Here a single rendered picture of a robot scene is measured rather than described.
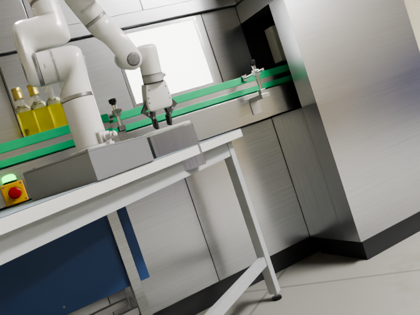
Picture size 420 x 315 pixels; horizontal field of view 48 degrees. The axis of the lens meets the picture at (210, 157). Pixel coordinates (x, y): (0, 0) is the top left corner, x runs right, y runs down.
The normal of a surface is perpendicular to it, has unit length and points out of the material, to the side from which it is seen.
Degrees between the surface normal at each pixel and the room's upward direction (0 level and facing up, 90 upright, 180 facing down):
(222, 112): 90
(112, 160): 90
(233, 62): 90
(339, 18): 90
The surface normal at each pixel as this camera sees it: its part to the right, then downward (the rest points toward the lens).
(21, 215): 0.83, -0.25
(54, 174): -0.46, 0.20
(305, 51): 0.41, -0.08
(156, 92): 0.49, 0.18
